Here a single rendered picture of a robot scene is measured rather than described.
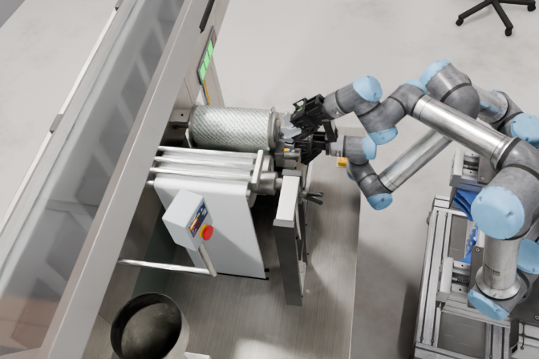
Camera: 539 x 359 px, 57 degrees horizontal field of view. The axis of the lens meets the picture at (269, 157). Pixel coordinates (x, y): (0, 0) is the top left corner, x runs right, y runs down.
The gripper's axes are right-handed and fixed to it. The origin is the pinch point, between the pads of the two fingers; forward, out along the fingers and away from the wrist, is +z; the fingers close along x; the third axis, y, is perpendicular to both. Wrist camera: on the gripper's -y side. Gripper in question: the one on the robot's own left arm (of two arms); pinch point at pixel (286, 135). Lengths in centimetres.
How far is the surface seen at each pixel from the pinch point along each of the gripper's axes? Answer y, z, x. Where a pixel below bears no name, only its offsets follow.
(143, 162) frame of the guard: 62, -49, 67
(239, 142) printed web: 10.8, 8.8, 6.2
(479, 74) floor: -158, 2, -157
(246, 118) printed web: 13.8, 3.6, 1.0
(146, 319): 28, 2, 68
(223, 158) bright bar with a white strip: 23.4, -4.3, 25.1
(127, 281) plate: 21, 30, 52
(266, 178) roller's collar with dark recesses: 11.1, -8.1, 25.6
